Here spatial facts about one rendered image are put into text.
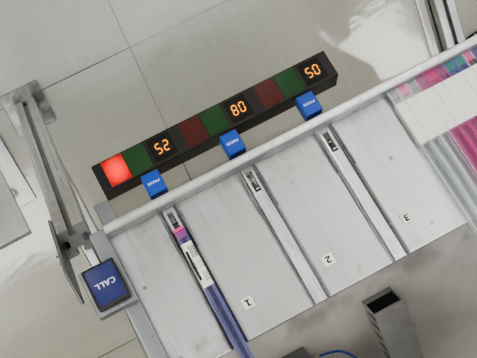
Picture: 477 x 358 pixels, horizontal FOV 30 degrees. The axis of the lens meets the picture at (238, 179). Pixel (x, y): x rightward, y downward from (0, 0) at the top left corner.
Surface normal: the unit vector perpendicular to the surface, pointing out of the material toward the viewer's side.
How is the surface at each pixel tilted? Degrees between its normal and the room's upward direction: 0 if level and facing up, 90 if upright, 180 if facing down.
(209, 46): 0
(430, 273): 0
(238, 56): 0
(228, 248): 44
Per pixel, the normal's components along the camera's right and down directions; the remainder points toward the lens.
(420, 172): -0.03, -0.33
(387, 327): 0.31, 0.34
